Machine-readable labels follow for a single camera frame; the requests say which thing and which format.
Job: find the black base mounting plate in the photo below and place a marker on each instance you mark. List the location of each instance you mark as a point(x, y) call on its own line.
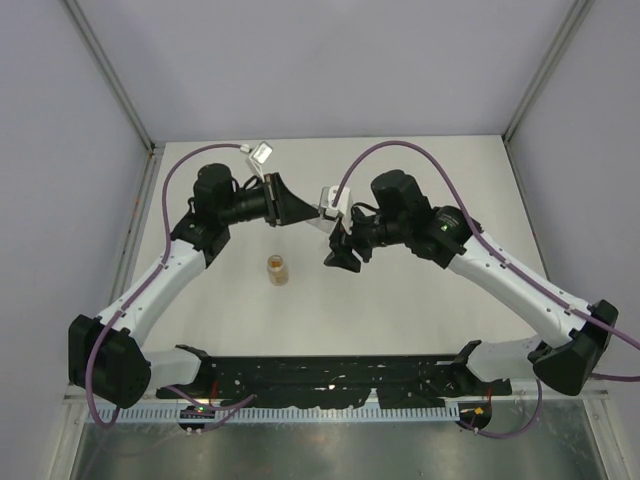
point(340, 382)

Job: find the white slotted cable duct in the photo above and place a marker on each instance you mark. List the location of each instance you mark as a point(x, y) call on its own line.
point(370, 412)

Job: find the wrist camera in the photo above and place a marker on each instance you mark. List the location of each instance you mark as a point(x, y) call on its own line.
point(256, 157)
point(336, 197)

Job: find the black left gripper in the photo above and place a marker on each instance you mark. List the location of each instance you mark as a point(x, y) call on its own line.
point(282, 205)

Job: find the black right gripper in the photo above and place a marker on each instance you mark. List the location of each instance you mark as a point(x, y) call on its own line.
point(343, 245)

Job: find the translucent weekly pill organizer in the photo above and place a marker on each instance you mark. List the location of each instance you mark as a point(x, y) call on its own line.
point(327, 220)

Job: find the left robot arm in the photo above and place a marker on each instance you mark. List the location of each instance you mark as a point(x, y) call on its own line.
point(105, 355)

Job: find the left aluminium frame post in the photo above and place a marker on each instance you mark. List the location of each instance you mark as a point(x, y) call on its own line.
point(99, 55)

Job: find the clear pill bottle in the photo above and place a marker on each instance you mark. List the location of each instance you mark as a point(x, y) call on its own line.
point(277, 270)

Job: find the aluminium frame corner post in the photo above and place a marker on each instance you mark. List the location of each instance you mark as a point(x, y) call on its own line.
point(560, 42)

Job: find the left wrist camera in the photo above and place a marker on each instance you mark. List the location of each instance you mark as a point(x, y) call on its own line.
point(256, 157)

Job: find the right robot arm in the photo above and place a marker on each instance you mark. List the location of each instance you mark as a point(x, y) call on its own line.
point(567, 344)

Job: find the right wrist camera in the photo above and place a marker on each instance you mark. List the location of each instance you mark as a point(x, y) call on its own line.
point(336, 197)

